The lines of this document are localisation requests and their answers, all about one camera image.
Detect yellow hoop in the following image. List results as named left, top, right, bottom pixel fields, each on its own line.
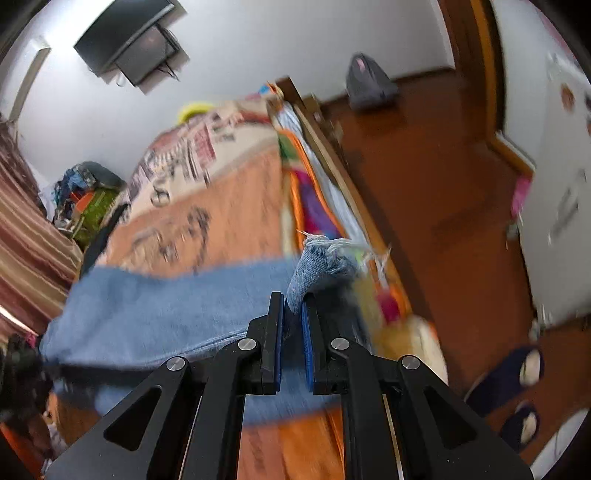
left=178, top=102, right=216, bottom=125

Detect wooden door frame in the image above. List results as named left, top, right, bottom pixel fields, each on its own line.
left=438, top=0, right=537, bottom=177

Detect white rounded object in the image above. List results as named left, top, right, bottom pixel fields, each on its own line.
left=530, top=408, right=591, bottom=480

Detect printed blanket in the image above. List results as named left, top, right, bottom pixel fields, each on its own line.
left=46, top=99, right=347, bottom=480

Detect colourful bedsheet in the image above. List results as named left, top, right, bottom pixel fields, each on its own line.
left=265, top=83, right=411, bottom=333

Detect striped pink curtain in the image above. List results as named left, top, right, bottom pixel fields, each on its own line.
left=0, top=115, right=85, bottom=334

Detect black television cable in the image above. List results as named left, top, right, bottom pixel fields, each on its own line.
left=157, top=59, right=182, bottom=83

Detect navy slipper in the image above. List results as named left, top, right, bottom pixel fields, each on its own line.
left=500, top=401, right=542, bottom=453
left=465, top=346, right=546, bottom=417

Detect pink item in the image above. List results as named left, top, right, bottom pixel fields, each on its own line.
left=510, top=175, right=533, bottom=219

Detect blue denim pants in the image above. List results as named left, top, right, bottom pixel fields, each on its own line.
left=39, top=230, right=393, bottom=426

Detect pile of clothes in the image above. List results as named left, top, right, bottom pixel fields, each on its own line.
left=53, top=161, right=128, bottom=251

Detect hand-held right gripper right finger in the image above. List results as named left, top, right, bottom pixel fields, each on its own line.
left=301, top=292, right=533, bottom=480

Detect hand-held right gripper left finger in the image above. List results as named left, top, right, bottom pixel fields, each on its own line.
left=45, top=292, right=284, bottom=480

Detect grey backpack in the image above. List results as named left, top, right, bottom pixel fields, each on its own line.
left=346, top=53, right=399, bottom=112

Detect wooden bed frame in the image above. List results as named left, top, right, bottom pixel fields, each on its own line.
left=274, top=76, right=435, bottom=324

